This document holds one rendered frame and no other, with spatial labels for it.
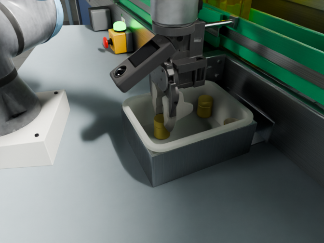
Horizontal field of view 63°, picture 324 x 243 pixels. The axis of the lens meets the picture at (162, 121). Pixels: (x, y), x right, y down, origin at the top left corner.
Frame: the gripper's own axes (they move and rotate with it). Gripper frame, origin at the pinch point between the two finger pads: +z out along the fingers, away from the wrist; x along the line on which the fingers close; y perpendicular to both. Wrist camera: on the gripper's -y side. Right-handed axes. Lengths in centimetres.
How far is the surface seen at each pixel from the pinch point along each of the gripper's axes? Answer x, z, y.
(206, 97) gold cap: 2.6, -0.9, 12.6
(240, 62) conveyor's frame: 3.2, -7.4, 21.5
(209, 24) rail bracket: 8.4, -15.3, 15.4
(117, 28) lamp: 50, -3, 8
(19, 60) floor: 249, 81, -40
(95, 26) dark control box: 76, 3, 5
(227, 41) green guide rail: 10.2, -9.9, 22.7
